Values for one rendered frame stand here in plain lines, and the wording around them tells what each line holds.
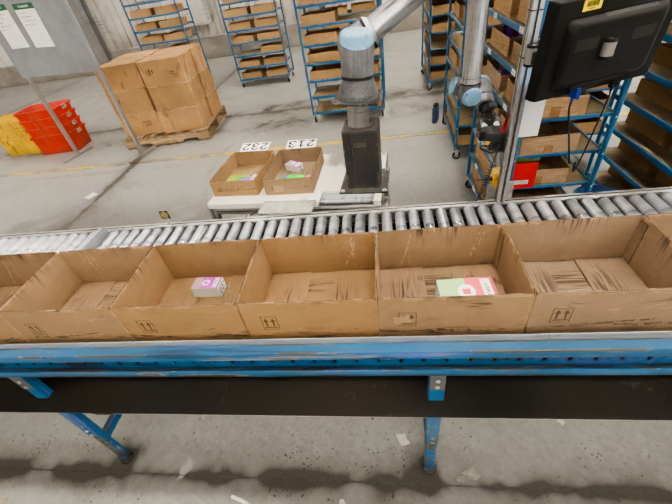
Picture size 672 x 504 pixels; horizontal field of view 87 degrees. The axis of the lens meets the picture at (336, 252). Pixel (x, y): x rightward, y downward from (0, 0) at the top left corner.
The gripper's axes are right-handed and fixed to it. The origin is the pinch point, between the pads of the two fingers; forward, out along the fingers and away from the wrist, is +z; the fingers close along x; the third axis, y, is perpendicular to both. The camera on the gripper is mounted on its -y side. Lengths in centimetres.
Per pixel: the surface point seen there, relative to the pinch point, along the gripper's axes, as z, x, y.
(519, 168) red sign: 23.3, -7.3, -5.6
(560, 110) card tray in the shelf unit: -17.3, -37.6, 10.3
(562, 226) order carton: 70, -1, -48
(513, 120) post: 15.1, -0.4, -29.8
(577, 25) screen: 10, -11, -65
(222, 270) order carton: 75, 113, -45
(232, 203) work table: 19, 140, 5
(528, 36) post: 0, -2, -55
